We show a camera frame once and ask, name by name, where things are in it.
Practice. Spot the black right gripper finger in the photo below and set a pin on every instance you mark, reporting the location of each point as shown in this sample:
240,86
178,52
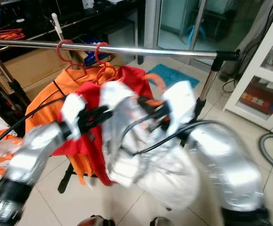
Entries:
146,101
144,117

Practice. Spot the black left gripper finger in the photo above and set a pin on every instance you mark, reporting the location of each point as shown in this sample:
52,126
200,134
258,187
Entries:
103,122
103,112

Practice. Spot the orange plastic clothes hanger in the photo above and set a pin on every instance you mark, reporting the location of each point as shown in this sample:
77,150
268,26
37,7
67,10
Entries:
161,84

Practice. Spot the silver white jacket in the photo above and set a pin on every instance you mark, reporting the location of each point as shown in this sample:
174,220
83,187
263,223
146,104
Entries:
164,179

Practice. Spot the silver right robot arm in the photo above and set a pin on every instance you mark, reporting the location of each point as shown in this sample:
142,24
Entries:
226,165

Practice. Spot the red plastic clothes hanger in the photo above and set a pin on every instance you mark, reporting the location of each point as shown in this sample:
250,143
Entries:
58,49
105,67

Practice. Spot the red shirt with dark print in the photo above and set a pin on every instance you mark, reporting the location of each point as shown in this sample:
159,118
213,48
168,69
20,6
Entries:
89,155

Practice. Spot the teal floor mat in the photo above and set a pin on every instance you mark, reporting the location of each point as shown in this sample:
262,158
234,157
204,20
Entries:
179,75

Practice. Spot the orange polo shirt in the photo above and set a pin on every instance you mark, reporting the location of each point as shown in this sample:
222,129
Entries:
47,99

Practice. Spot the blue printed box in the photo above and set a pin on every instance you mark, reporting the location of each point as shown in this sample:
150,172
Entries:
87,56

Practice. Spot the brown cardboard box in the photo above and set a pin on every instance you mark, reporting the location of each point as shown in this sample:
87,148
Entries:
33,70

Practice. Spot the glass sliding door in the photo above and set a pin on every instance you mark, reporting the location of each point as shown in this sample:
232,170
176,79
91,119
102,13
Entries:
179,23

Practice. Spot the black shelf unit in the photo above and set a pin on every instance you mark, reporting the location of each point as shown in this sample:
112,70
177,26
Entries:
117,16

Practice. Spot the orange and white plastic bag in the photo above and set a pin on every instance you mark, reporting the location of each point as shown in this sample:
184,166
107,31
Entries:
0,160

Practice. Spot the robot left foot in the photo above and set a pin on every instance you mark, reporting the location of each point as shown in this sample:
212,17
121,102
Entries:
95,221

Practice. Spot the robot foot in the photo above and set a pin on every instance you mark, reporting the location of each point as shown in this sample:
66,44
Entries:
95,221
161,222

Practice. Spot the white clothes reaching pole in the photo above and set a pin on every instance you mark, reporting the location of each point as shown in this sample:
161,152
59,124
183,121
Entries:
58,26

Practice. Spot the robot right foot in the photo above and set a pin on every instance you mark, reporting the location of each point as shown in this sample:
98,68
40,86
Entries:
161,222

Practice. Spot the white glass-front cabinet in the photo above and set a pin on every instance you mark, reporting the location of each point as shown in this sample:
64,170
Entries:
256,61

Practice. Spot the stack of orange hangers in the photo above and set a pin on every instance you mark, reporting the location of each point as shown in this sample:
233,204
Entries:
9,34

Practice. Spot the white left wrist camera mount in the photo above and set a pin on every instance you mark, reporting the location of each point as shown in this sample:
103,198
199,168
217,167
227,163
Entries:
73,110

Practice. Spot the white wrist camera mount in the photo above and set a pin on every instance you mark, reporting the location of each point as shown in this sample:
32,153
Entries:
181,101
73,110

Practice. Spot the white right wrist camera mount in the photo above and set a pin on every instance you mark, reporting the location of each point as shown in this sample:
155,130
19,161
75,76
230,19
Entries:
181,101

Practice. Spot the chrome clothes rack rail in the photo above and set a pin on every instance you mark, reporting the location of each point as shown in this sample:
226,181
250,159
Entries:
155,50

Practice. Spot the black clothes rack frame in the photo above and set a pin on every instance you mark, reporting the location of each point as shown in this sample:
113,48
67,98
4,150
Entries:
226,55

